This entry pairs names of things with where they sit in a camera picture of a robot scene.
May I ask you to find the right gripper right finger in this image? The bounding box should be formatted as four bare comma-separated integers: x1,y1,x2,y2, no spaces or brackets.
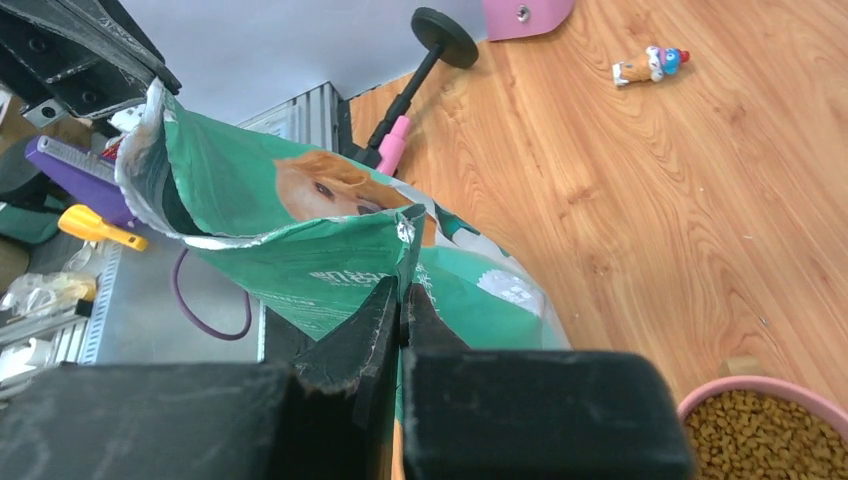
400,284,695,479

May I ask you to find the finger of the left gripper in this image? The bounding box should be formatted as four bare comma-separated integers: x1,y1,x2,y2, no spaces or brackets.
1,0,182,120

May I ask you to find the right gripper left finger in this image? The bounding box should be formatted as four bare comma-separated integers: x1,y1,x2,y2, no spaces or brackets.
1,277,399,479

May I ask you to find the green dog food bag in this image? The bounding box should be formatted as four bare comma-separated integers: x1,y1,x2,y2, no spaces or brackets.
114,78,572,425

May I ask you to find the brown dog food kibble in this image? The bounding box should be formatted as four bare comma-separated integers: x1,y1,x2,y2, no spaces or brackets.
684,390,847,479

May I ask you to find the pink pet bowl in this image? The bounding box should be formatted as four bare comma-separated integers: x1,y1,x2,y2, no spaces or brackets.
677,375,847,440

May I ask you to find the small colourful figurine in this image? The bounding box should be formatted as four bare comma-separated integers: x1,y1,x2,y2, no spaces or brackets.
611,45,691,87

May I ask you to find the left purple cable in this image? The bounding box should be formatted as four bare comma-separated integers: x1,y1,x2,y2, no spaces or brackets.
172,248,254,342

